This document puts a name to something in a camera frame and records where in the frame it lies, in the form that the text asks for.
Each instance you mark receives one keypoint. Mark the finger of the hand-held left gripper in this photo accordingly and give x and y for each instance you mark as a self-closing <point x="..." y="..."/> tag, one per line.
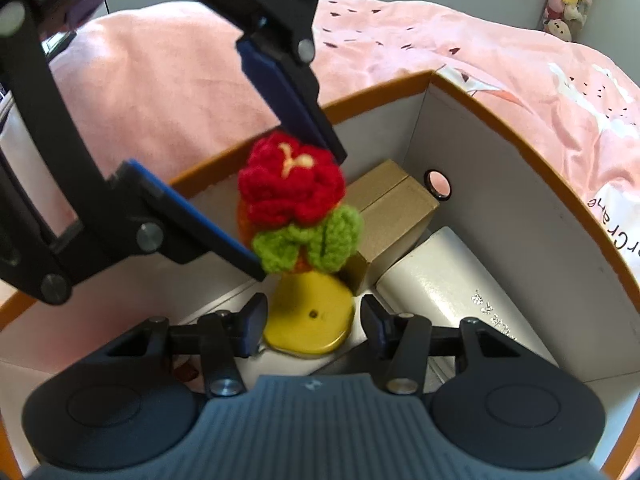
<point x="270" y="85"/>
<point x="200" y="225"/>

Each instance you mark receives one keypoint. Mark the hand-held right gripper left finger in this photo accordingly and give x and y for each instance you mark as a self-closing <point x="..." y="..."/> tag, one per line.
<point x="256" y="322"/>

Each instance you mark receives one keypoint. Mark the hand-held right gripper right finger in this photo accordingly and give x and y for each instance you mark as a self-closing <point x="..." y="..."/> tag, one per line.
<point x="372" y="322"/>

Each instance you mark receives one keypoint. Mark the yellow round toy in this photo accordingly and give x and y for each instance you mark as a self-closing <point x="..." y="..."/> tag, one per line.
<point x="310" y="320"/>

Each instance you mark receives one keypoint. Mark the long white box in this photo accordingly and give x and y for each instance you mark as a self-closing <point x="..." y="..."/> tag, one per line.
<point x="440" y="280"/>

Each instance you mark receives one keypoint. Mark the red crochet flower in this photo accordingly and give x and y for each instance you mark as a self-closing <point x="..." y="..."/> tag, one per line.
<point x="290" y="180"/>

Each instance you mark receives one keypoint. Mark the gold gift box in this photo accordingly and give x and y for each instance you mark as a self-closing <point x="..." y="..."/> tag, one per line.
<point x="395" y="215"/>

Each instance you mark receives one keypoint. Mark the orange cardboard box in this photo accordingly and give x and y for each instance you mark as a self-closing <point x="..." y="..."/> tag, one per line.
<point x="500" y="170"/>

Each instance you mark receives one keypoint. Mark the pink printed blanket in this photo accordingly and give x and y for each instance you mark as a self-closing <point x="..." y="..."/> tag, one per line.
<point x="425" y="35"/>

